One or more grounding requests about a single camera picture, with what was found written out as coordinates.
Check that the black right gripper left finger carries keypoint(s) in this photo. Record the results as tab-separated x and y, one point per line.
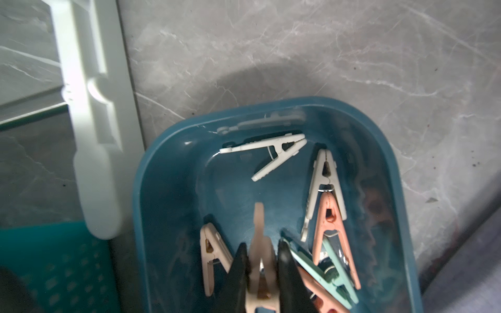
232	297

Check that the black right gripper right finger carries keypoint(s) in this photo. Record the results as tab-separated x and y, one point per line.
293	293

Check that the green clothespin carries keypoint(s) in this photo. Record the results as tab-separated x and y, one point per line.
333	279

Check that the salmon clothespin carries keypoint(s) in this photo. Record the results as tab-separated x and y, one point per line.
324	301

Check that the beige clothespin in tray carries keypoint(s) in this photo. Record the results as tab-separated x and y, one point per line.
213	248

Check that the pink clothespin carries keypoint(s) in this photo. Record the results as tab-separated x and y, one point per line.
329	219

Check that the grey-white clothespin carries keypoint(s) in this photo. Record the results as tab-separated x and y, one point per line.
324	179

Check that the dark teal clothespin tray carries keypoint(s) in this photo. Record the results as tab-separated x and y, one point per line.
183	182

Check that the white clothespin in tray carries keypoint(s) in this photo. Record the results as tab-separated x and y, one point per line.
280	149

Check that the teal laundry basket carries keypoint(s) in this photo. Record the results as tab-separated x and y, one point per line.
62	267

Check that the white steel clothes rack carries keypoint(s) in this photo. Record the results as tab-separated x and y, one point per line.
98	92

